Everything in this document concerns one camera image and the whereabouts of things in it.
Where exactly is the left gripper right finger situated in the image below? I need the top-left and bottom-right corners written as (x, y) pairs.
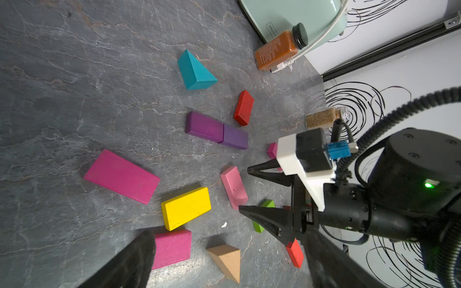
top-left (296, 229), bottom-right (384, 288)

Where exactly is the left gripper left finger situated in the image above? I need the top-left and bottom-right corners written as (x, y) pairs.
top-left (80, 230), bottom-right (156, 288)

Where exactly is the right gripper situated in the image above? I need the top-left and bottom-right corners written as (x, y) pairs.
top-left (239, 158), bottom-right (319, 246)

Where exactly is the green block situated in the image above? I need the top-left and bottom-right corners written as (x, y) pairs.
top-left (252, 199), bottom-right (275, 233)

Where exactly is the light pink block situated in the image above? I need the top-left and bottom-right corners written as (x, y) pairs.
top-left (220, 166), bottom-right (249, 210)

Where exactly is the yellow block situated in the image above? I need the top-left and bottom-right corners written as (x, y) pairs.
top-left (161, 187), bottom-right (211, 231)

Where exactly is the magenta block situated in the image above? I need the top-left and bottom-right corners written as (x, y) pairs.
top-left (84, 150), bottom-right (160, 205)
top-left (152, 230), bottom-right (192, 270)
top-left (267, 142), bottom-right (277, 160)

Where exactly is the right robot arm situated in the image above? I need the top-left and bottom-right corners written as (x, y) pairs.
top-left (238, 87), bottom-right (461, 288)

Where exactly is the red block front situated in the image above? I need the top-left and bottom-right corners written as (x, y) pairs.
top-left (286, 239), bottom-right (304, 268)

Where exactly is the violet purple block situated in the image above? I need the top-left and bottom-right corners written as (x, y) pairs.
top-left (220, 124), bottom-right (249, 150)

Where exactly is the tan wooden triangle block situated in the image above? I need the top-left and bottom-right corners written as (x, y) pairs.
top-left (206, 244), bottom-right (241, 284)

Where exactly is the glass jar tan spice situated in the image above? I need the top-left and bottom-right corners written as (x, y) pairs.
top-left (305, 106), bottom-right (351, 130)

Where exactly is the red block near toaster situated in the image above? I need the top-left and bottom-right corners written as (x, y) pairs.
top-left (234, 90), bottom-right (255, 126)

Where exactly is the dark purple block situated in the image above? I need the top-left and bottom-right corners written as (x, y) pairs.
top-left (185, 111), bottom-right (224, 143)

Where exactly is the teal triangle block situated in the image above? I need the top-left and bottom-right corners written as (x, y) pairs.
top-left (178, 50), bottom-right (218, 90)

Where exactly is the brown spice bottle black cap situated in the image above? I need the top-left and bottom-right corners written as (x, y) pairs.
top-left (255, 23), bottom-right (309, 71)

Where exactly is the mint green toaster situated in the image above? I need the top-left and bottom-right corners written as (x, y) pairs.
top-left (238, 0), bottom-right (348, 44)

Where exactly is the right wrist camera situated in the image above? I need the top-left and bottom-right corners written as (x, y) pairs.
top-left (276, 128), bottom-right (352, 212)

